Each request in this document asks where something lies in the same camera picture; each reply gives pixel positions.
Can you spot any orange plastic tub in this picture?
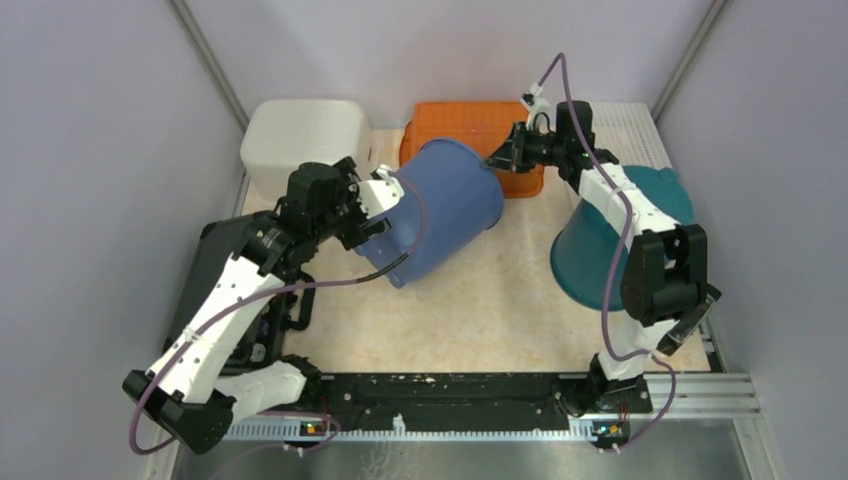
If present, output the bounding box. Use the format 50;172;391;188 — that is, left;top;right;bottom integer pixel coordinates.
398;101;527;166

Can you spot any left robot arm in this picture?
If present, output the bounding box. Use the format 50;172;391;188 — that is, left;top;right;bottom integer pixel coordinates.
122;157;411;455

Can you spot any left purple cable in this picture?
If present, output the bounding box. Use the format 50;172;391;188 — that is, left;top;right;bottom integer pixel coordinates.
127;170;431;457

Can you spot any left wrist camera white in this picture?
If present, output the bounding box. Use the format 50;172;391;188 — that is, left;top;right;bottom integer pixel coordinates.
357;164;405;219

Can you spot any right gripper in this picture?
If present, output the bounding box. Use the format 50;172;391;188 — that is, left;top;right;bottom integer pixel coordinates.
484;124;567;176

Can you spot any purple cable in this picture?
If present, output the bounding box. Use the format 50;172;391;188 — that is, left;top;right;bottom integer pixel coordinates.
127;170;431;457
536;52;677;452

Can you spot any black case on left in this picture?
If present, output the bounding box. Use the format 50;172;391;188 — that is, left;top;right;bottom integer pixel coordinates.
163;211;315;376

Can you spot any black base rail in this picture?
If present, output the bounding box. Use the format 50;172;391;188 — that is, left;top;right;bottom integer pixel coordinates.
294;372;653;433

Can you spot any small black clear box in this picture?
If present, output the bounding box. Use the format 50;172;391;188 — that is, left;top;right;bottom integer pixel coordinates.
657;285;723;356

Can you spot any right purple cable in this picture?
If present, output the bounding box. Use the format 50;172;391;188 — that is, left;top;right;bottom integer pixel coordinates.
536;52;677;452

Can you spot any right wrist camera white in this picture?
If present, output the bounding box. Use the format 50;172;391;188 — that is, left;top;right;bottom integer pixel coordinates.
520;83;551;131

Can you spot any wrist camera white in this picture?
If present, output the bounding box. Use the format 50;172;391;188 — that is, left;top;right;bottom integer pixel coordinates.
520;83;551;131
357;164;405;219

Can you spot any white perforated basket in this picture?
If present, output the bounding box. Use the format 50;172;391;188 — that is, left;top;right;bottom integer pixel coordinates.
590;102;672;169

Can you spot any translucent white plastic tub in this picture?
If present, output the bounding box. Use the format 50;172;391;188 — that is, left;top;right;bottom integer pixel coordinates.
240;99;378;204

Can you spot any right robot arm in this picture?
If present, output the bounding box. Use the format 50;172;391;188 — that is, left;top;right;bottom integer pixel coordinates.
485;100;714;412

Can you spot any blue bucket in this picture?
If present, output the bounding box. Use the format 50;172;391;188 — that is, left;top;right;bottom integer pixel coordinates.
355;138;505;289

